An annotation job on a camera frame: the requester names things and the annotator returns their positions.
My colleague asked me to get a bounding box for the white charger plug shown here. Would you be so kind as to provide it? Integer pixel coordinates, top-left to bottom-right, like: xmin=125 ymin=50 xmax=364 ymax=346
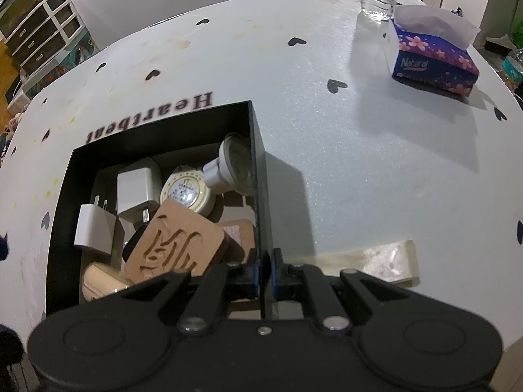
xmin=117 ymin=157 xmax=162 ymax=224
xmin=75 ymin=196 xmax=117 ymax=255

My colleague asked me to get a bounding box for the beige earbuds case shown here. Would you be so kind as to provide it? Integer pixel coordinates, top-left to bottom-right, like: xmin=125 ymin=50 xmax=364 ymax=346
xmin=81 ymin=262 xmax=133 ymax=302

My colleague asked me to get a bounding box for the black cardboard box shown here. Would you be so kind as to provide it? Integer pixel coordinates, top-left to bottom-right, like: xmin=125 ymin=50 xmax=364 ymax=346
xmin=45 ymin=101 xmax=272 ymax=315

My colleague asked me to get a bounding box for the round white tape measure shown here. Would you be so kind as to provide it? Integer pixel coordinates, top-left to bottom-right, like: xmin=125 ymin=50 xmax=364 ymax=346
xmin=160 ymin=166 xmax=215 ymax=217

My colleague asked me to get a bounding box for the clear tape strip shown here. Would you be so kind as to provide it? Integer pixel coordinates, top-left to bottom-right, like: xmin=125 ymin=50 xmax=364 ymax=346
xmin=307 ymin=240 xmax=419 ymax=283

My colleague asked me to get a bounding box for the purple floral tissue box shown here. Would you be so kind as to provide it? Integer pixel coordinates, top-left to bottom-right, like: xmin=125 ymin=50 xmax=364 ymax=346
xmin=383 ymin=5 xmax=480 ymax=97

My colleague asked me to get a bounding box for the white drawer cabinet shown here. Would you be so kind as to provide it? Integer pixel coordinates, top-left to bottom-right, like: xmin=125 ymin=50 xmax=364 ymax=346
xmin=1 ymin=0 xmax=85 ymax=76

